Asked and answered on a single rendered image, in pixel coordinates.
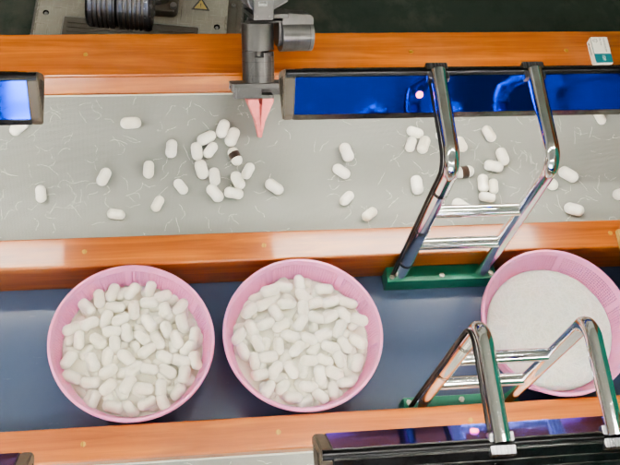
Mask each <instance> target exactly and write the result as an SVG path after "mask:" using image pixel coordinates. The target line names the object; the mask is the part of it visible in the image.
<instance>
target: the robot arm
mask: <svg viewBox="0 0 620 465"><path fill-rule="evenodd" d="M241 1H242V2H243V11H244V12H245V13H246V15H247V16H249V17H247V20H245V21H244V23H241V31H242V69H243V80H231V81H229V89H230V90H231V92H232V97H233V98H234V99H245V101H246V103H247V106H248V108H249V110H250V113H251V114H252V116H253V119H254V123H255V127H256V134H257V137H262V134H263V130H264V125H265V122H266V119H267V117H268V113H269V111H270V108H271V106H272V104H273V102H274V95H280V84H279V80H278V79H274V52H273V51H272V50H274V42H275V45H276V46H277V48H278V50H279V51H280V52H296V51H312V50H313V48H314V44H315V28H314V18H313V17H312V16H311V15H310V14H308V13H307V12H305V11H303V10H289V9H281V8H277V7H279V6H281V5H283V4H285V3H286V2H288V0H241ZM270 51H271V52H270Z"/></svg>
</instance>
